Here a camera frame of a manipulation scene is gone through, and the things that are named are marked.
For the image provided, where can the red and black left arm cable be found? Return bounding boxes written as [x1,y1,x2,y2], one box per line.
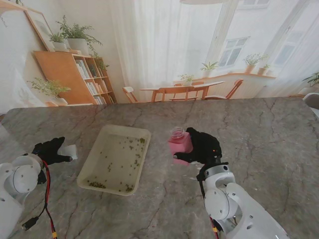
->
[21,160,58,239]

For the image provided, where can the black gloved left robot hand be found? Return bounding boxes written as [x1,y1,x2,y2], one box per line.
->
[32,136,73,166]

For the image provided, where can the red and black right arm cable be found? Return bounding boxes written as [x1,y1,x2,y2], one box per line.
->
[199,181,220,239]

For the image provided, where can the cream baking tray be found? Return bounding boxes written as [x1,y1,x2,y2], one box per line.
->
[76,124,152,197]

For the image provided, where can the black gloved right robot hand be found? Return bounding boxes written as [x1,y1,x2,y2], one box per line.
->
[173,127,223,166]

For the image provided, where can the white square jar cap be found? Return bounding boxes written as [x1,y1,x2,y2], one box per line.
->
[58,144,78,161]

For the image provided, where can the printed room scene backdrop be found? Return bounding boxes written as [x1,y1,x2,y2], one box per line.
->
[0,0,319,110]

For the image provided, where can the pink square jar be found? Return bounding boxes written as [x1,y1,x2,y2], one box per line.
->
[167,126,194,165]

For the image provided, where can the red and black arm cable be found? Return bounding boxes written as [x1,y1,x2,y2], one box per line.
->
[199,181,220,239]
[21,160,58,239]

